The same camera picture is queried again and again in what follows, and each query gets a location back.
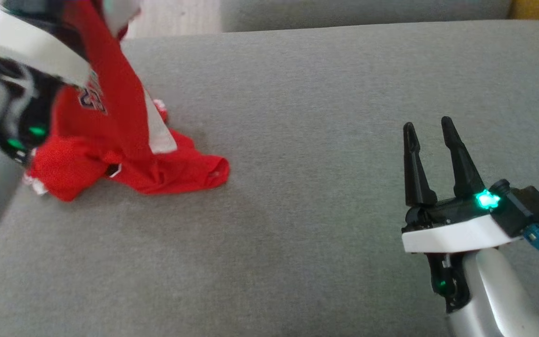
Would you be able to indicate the grey sofa backrest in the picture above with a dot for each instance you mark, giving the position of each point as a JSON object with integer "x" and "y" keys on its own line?
{"x": 367, "y": 14}

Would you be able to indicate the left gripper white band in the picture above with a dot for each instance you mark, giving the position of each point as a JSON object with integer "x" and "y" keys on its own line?
{"x": 26, "y": 42}

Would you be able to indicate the red basketball jersey white sleeves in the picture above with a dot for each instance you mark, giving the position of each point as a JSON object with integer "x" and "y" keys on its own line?
{"x": 110, "y": 93}

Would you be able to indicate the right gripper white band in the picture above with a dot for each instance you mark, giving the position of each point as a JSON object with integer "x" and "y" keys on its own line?
{"x": 452, "y": 234}

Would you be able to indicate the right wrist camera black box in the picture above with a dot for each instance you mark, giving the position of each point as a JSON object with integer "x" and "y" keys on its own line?
{"x": 524, "y": 208}

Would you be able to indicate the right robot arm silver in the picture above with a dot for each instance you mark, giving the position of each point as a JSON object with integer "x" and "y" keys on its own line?
{"x": 489, "y": 299}

